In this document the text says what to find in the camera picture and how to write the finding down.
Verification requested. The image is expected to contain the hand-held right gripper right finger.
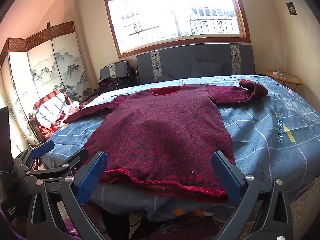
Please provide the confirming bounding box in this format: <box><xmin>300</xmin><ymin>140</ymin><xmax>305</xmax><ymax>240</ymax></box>
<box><xmin>211</xmin><ymin>150</ymin><xmax>294</xmax><ymax>240</ymax></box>

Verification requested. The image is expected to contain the round wooden side table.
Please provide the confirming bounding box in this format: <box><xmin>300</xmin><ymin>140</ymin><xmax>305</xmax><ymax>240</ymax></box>
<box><xmin>265</xmin><ymin>69</ymin><xmax>303</xmax><ymax>87</ymax></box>

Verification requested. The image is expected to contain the red wooden chair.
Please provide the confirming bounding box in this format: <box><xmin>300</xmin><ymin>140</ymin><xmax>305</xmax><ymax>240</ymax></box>
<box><xmin>28</xmin><ymin>90</ymin><xmax>73</xmax><ymax>146</ymax></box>

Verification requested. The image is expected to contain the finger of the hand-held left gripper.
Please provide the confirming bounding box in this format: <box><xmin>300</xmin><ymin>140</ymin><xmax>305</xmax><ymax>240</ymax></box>
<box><xmin>24</xmin><ymin>148</ymin><xmax>89</xmax><ymax>180</ymax></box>
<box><xmin>14</xmin><ymin>140</ymin><xmax>55</xmax><ymax>175</ymax></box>

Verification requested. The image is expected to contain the painted folding screen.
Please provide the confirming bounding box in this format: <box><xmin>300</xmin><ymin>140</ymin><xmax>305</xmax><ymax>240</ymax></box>
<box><xmin>0</xmin><ymin>21</ymin><xmax>94</xmax><ymax>148</ymax></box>

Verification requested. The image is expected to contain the grey cushioned armchair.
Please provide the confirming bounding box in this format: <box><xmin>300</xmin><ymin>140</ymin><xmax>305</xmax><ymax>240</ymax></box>
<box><xmin>99</xmin><ymin>60</ymin><xmax>137</xmax><ymax>80</ymax></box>

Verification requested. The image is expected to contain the wooden framed window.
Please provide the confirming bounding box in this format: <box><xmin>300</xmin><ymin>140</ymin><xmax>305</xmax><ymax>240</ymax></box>
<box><xmin>101</xmin><ymin>0</ymin><xmax>251</xmax><ymax>57</ymax></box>

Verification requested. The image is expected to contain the pile of dark clothes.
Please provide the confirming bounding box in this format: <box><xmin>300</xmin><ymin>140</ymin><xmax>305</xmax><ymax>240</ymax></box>
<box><xmin>97</xmin><ymin>76</ymin><xmax>137</xmax><ymax>96</ymax></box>

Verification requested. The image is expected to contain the grey sofa with patterned stripes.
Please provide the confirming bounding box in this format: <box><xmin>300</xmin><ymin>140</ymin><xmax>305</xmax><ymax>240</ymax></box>
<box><xmin>136</xmin><ymin>43</ymin><xmax>256</xmax><ymax>85</ymax></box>

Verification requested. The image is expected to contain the dark wall plate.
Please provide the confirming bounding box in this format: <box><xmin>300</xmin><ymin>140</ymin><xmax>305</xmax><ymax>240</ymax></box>
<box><xmin>286</xmin><ymin>2</ymin><xmax>297</xmax><ymax>16</ymax></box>

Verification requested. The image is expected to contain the plain grey cushion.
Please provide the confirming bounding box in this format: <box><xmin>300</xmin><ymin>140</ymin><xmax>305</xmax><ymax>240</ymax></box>
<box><xmin>191</xmin><ymin>58</ymin><xmax>223</xmax><ymax>79</ymax></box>

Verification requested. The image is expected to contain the black flat panel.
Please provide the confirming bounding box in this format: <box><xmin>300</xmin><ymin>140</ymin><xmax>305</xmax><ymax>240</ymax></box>
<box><xmin>0</xmin><ymin>106</ymin><xmax>15</xmax><ymax>173</ymax></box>

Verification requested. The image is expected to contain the pink cloth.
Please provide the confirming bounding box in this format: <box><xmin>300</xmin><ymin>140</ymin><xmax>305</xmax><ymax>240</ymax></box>
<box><xmin>56</xmin><ymin>100</ymin><xmax>87</xmax><ymax>126</ymax></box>

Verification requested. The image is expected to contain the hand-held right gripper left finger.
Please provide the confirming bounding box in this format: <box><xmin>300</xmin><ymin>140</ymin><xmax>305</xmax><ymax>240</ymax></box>
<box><xmin>26</xmin><ymin>151</ymin><xmax>108</xmax><ymax>240</ymax></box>

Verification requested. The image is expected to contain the red cloth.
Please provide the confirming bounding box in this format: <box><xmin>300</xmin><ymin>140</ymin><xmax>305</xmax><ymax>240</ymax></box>
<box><xmin>38</xmin><ymin>124</ymin><xmax>58</xmax><ymax>138</ymax></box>

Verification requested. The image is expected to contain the dark red towel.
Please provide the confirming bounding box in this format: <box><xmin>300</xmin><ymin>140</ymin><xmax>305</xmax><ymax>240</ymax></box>
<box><xmin>64</xmin><ymin>79</ymin><xmax>269</xmax><ymax>204</ymax></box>

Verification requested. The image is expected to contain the blue checked bed sheet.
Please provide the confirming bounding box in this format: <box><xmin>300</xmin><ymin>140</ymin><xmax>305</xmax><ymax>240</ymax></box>
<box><xmin>40</xmin><ymin>74</ymin><xmax>320</xmax><ymax>222</ymax></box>

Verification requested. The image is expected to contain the white cable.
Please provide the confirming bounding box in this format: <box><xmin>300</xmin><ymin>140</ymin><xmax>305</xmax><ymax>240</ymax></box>
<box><xmin>269</xmin><ymin>65</ymin><xmax>284</xmax><ymax>77</ymax></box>

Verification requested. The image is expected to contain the white striped cushion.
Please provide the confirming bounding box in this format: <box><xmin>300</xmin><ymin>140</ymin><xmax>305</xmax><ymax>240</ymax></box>
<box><xmin>35</xmin><ymin>94</ymin><xmax>67</xmax><ymax>128</ymax></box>

